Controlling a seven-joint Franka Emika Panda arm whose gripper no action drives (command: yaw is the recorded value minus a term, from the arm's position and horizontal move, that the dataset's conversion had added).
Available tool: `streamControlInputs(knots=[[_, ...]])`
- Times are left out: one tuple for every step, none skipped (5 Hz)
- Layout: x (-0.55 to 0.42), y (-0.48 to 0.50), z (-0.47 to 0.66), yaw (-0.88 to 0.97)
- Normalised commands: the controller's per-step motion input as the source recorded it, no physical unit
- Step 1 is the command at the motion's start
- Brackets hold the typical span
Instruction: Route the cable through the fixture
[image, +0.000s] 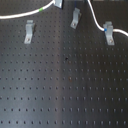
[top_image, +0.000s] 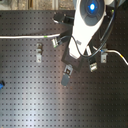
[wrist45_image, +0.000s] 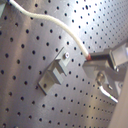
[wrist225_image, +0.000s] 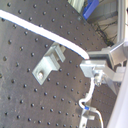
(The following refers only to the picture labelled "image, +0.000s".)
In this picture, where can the black perforated breadboard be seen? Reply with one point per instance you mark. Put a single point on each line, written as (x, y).
(65, 78)

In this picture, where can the middle grey cable clip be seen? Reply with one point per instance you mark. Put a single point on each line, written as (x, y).
(76, 18)

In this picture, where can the grey cable clip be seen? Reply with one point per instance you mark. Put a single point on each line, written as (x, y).
(29, 31)
(76, 18)
(108, 29)
(58, 3)

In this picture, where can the left grey cable clip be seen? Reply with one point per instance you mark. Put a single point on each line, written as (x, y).
(29, 31)

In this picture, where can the right grey cable clip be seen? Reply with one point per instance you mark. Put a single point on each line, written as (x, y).
(108, 29)

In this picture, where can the top grey cable clip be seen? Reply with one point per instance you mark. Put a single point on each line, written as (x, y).
(58, 3)

